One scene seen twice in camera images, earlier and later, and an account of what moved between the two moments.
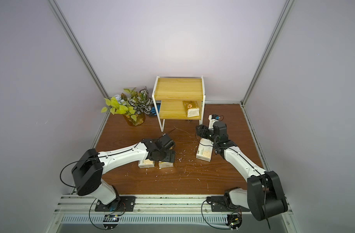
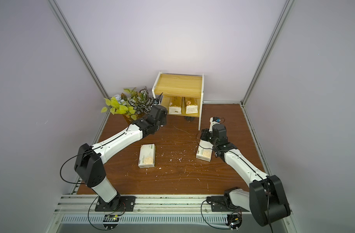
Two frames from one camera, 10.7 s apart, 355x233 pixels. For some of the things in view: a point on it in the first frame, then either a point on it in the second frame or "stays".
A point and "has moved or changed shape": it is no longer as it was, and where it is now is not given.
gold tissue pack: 192,108 has moved or changed shape
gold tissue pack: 169,160 to 175,109
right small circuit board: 234,221 stays
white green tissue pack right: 204,150 stays
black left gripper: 156,160 to 164,118
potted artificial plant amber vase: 134,105 stays
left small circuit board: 110,222 stays
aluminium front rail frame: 77,214 stays
